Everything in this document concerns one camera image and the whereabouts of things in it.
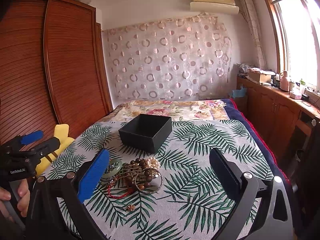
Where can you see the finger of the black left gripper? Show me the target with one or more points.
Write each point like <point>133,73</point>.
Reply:
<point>43,149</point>

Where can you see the pink circle pattern curtain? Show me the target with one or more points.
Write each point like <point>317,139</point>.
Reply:
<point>177,59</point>

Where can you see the palm leaf print cloth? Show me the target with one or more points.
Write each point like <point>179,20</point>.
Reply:
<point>191,203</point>

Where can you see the small gold flower brooch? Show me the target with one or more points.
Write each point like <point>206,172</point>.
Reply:
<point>131,208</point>

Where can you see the dark blue blanket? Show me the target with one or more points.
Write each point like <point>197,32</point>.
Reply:
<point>233,113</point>

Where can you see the floral bed quilt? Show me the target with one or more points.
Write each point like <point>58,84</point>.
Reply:
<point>177,110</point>

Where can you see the white wall air conditioner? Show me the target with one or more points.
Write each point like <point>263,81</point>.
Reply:
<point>215,6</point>

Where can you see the green jade bangle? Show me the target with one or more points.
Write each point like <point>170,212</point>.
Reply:
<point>112,169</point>

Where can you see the cardboard box on cabinet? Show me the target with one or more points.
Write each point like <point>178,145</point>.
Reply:
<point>260,76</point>

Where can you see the black open jewelry box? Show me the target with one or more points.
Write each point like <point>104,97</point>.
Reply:
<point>146,132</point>

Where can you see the pink thermos jug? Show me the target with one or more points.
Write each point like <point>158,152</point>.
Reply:
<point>284,81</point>

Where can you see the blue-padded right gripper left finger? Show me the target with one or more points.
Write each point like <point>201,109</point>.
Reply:
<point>85,180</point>

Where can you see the wooden louvered wardrobe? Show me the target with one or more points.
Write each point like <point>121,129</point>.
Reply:
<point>52,68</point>

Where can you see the window with wooden frame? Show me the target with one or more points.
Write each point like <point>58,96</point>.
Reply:
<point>296,30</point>

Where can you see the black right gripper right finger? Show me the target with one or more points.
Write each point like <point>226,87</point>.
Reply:
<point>232,179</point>

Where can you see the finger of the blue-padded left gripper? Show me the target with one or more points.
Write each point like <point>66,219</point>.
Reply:
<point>32,137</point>

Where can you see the wooden side cabinet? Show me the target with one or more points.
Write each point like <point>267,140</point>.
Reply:
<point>284,124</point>

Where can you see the blue cloth by bed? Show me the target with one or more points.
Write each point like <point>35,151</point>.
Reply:
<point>238,93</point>

